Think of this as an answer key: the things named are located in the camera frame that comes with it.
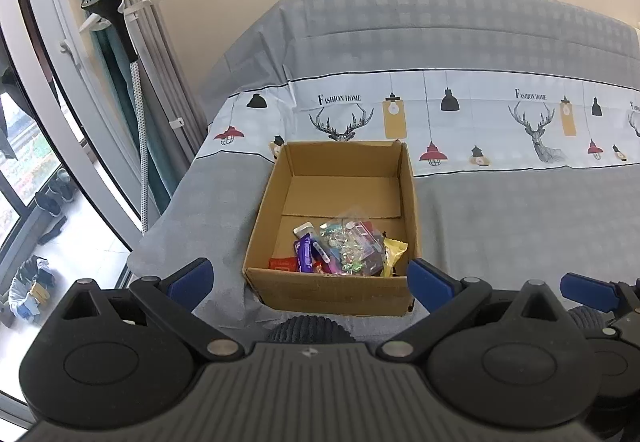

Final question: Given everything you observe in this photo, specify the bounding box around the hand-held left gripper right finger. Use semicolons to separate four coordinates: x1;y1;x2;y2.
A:
375;258;575;364

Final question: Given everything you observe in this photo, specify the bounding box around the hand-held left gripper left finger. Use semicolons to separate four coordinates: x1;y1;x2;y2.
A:
54;257;246;364

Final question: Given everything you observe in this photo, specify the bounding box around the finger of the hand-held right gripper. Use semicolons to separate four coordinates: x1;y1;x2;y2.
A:
560;272;640;329

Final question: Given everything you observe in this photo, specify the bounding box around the yellow snack bar packet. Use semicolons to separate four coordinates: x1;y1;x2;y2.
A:
380;238;409;279

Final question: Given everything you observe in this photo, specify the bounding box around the clear bag of candies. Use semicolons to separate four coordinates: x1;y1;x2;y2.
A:
317;207;388;278

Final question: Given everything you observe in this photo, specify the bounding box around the brown cardboard box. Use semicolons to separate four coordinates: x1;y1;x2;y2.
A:
242;139;421;318

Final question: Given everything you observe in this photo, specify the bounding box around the purple snack packet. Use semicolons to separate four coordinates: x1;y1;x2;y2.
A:
292;231;315;273

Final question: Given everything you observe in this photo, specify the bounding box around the bed with printed sheet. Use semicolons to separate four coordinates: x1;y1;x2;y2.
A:
127;0;640;344

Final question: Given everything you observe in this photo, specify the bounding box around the garment steamer on stand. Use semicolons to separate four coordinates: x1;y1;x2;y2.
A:
60;0;174;219

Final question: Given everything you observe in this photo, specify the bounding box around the dark shoe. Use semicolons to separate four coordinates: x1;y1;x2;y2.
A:
37;215;69;246
52;167;76;201
34;191;64;218

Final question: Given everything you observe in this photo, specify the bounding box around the basket of clothes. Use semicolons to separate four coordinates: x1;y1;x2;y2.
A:
7;256;56;323

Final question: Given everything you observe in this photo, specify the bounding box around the grey curtain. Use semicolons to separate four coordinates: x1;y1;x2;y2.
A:
97;0;209;159

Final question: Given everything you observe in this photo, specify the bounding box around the black steamer head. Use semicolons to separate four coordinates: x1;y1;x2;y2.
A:
81;0;139;64

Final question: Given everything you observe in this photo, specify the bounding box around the braided steamer hose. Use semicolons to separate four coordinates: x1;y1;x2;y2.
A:
130;60;152;236

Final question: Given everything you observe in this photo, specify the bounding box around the white window frame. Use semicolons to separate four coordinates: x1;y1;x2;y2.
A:
0;0;147;244

